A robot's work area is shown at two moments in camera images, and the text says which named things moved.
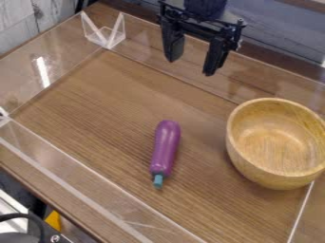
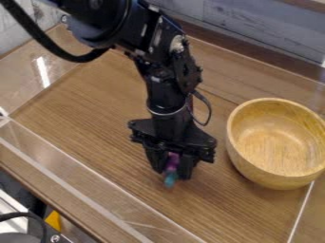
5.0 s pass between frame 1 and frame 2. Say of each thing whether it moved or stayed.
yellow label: stayed
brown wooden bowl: stayed
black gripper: moved
